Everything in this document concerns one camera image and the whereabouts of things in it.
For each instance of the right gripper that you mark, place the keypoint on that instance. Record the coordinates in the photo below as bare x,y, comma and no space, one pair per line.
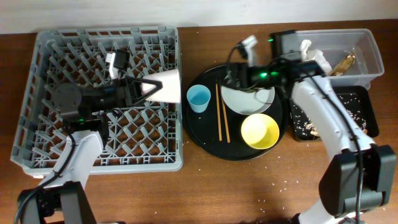
237,68

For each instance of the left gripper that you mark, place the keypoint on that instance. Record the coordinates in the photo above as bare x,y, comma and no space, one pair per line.
130,90

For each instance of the pink plastic cup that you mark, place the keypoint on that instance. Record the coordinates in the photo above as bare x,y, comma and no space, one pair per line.
170,92

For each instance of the grey round plate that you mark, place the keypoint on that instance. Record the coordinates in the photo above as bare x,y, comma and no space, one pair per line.
248,103

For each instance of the blue plastic cup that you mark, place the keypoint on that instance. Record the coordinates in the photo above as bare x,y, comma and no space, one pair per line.
198,97

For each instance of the yellow bowl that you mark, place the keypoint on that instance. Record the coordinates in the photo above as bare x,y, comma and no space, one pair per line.
260,131

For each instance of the white napkin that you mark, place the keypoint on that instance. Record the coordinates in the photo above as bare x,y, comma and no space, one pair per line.
316,55

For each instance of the brown food wrapper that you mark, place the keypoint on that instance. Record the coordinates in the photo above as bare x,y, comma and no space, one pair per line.
343,66

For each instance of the food scraps with rice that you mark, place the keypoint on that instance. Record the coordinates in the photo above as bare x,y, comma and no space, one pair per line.
306,131

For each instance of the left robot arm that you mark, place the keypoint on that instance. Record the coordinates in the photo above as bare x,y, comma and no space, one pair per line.
84,121

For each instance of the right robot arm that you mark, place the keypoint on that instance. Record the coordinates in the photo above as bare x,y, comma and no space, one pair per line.
360,175

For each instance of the grey dishwasher rack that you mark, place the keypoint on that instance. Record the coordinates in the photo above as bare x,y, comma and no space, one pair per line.
146,138

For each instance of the right wooden chopstick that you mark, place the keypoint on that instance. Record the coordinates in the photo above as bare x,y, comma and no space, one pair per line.
225,120

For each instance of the wooden chopstick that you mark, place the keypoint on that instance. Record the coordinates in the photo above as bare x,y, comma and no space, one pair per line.
218,113
225,120

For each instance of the round black tray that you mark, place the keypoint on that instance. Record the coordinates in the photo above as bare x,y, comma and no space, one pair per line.
203,127

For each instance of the left wooden chopstick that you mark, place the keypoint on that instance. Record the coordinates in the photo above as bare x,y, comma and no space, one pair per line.
218,113

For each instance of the clear plastic bin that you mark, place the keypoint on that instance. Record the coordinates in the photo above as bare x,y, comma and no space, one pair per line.
336,44

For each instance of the black rectangular tray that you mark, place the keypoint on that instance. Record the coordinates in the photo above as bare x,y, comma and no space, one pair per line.
365,103

